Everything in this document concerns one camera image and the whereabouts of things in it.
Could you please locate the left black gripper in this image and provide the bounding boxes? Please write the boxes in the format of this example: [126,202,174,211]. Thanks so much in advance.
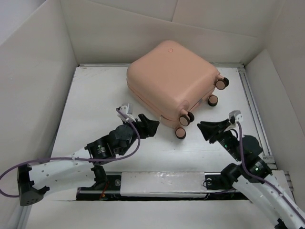
[118,114,158,156]

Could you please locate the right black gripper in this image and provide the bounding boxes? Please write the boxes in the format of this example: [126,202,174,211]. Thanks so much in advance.
[196,118,242,161]

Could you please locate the pink hard-shell suitcase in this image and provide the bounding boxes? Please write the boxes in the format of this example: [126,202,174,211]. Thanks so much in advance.
[126,40,229,139]

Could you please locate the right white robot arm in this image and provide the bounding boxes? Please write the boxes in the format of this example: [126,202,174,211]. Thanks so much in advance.
[197,119,305,229]

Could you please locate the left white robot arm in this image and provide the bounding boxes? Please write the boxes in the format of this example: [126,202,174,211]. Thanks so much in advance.
[17,112,160,207]

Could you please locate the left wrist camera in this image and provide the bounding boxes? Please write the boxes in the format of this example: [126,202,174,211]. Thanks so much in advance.
[118,103,135,123]

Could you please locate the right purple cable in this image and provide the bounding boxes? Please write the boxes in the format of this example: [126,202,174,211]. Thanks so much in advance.
[235,120,305,225]

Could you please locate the purple cable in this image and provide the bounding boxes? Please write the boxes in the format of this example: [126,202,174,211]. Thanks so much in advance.
[235,120,305,225]
[0,107,142,198]

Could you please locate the aluminium frame rail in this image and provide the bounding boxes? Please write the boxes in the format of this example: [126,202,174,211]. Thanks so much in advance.
[238,64,293,191]

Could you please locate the white padded base rail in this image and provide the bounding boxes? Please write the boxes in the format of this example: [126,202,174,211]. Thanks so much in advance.
[120,172,207,198]

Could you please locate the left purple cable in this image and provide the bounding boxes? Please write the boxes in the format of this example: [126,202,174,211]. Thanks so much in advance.
[0,107,142,198]

